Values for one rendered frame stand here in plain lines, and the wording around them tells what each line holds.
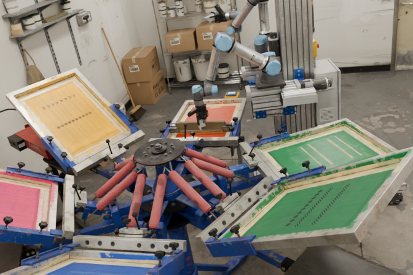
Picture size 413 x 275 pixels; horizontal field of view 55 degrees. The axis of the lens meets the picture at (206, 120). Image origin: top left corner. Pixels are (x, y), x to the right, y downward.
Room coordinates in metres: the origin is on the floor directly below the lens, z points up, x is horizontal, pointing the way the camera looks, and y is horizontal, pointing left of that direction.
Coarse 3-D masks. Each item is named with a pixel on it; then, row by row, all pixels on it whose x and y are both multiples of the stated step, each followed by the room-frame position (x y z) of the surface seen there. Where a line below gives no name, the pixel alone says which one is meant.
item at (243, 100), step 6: (186, 102) 3.46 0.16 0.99; (192, 102) 3.45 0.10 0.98; (204, 102) 3.42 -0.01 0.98; (210, 102) 3.40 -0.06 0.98; (216, 102) 3.39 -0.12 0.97; (222, 102) 3.37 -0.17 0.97; (228, 102) 3.36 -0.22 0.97; (234, 102) 3.34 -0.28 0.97; (240, 102) 3.32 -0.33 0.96; (246, 102) 3.31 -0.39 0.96; (186, 108) 3.38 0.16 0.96; (240, 108) 3.13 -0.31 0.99; (180, 114) 3.21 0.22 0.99; (240, 114) 3.01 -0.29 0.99; (174, 120) 3.10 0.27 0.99; (240, 120) 2.94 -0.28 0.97
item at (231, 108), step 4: (216, 108) 3.29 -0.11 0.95; (220, 108) 3.28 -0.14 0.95; (224, 108) 3.26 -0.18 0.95; (228, 108) 3.25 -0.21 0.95; (232, 108) 3.24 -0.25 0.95; (228, 112) 3.16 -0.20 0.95; (232, 112) 3.15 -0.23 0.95; (228, 116) 3.09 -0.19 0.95; (228, 120) 3.00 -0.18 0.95; (224, 132) 2.81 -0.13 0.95; (200, 136) 2.80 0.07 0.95; (204, 136) 2.79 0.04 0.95; (208, 136) 2.78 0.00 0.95; (212, 136) 2.77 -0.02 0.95; (216, 136) 2.76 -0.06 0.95; (220, 136) 2.75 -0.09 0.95; (224, 136) 2.74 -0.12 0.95
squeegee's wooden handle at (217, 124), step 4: (220, 120) 2.81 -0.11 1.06; (224, 120) 2.80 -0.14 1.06; (176, 124) 2.89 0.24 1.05; (180, 124) 2.89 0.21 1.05; (188, 124) 2.87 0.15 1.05; (192, 124) 2.86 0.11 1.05; (196, 124) 2.85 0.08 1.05; (208, 124) 2.82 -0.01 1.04; (212, 124) 2.81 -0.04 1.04; (216, 124) 2.80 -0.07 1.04; (220, 124) 2.79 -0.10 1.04; (224, 124) 2.78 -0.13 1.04; (180, 128) 2.89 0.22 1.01; (188, 128) 2.87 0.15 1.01; (192, 128) 2.86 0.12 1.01; (196, 128) 2.85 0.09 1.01; (204, 128) 2.83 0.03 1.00; (208, 128) 2.82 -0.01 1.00; (212, 128) 2.81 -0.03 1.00; (216, 128) 2.80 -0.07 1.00; (220, 128) 2.79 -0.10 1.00
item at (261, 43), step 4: (256, 36) 3.51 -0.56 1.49; (260, 36) 3.49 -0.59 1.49; (264, 36) 3.47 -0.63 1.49; (256, 40) 3.45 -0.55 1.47; (260, 40) 3.43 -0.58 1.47; (264, 40) 3.43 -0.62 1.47; (256, 44) 3.44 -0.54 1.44; (260, 44) 3.42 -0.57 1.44; (264, 44) 3.43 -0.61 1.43; (268, 44) 3.48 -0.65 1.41; (256, 48) 3.45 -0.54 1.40; (260, 48) 3.42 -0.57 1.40; (264, 48) 3.43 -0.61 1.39; (260, 52) 3.43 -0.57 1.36
